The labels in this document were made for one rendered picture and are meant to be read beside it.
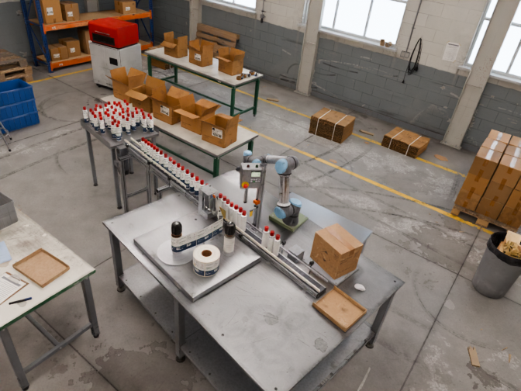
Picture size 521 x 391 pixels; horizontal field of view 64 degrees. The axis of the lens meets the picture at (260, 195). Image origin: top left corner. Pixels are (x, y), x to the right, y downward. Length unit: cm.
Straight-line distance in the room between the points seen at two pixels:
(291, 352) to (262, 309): 38
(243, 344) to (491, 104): 629
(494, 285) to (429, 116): 410
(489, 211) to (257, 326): 401
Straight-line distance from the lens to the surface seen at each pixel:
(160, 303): 389
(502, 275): 495
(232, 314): 301
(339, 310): 317
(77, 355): 396
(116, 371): 381
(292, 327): 300
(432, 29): 805
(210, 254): 318
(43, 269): 354
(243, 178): 332
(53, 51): 988
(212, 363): 351
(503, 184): 599
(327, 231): 335
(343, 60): 871
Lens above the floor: 317
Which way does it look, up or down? 35 degrees down
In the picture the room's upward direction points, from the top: 7 degrees clockwise
